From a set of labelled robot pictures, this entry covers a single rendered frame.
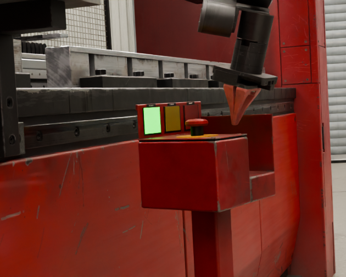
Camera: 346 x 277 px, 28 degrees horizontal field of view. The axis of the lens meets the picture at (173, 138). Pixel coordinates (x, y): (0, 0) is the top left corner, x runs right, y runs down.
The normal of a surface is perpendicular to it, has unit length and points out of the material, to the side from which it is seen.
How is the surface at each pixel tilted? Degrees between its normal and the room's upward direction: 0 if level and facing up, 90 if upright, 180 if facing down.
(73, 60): 90
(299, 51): 90
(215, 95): 90
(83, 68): 90
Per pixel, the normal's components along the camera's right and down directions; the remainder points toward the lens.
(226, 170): 0.81, -0.01
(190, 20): -0.36, 0.07
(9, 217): 0.93, -0.03
